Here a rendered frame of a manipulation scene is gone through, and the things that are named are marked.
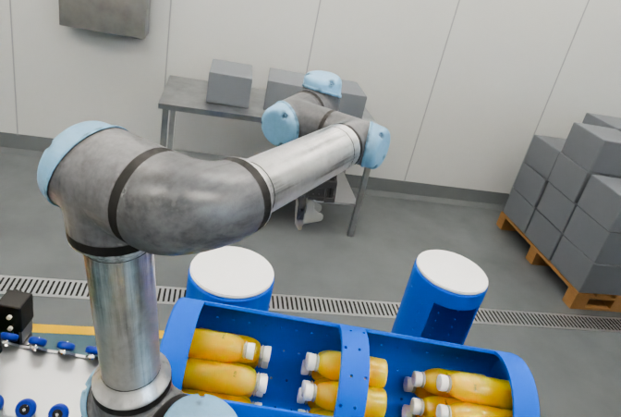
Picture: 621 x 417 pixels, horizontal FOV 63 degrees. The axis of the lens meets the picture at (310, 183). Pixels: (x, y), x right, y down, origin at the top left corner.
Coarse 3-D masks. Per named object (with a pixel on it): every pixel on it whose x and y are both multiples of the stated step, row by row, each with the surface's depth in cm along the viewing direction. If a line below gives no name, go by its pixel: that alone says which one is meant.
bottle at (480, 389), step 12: (456, 384) 124; (468, 384) 123; (480, 384) 124; (492, 384) 124; (504, 384) 125; (456, 396) 124; (468, 396) 123; (480, 396) 123; (492, 396) 123; (504, 396) 123; (504, 408) 125
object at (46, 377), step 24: (0, 360) 133; (24, 360) 134; (48, 360) 136; (72, 360) 137; (96, 360) 139; (0, 384) 127; (24, 384) 128; (48, 384) 129; (72, 384) 131; (48, 408) 123; (72, 408) 125
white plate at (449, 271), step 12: (432, 252) 204; (444, 252) 206; (420, 264) 194; (432, 264) 196; (444, 264) 197; (456, 264) 199; (468, 264) 201; (432, 276) 188; (444, 276) 190; (456, 276) 191; (468, 276) 193; (480, 276) 195; (444, 288) 184; (456, 288) 184; (468, 288) 186; (480, 288) 187
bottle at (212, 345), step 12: (204, 336) 120; (216, 336) 121; (228, 336) 121; (192, 348) 119; (204, 348) 119; (216, 348) 119; (228, 348) 119; (240, 348) 120; (216, 360) 120; (228, 360) 120
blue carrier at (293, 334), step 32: (192, 320) 116; (224, 320) 135; (256, 320) 134; (288, 320) 132; (288, 352) 139; (352, 352) 117; (384, 352) 139; (416, 352) 139; (448, 352) 138; (480, 352) 135; (288, 384) 137; (352, 384) 113; (512, 384) 119; (256, 416) 112; (288, 416) 112; (320, 416) 112; (352, 416) 112; (384, 416) 136
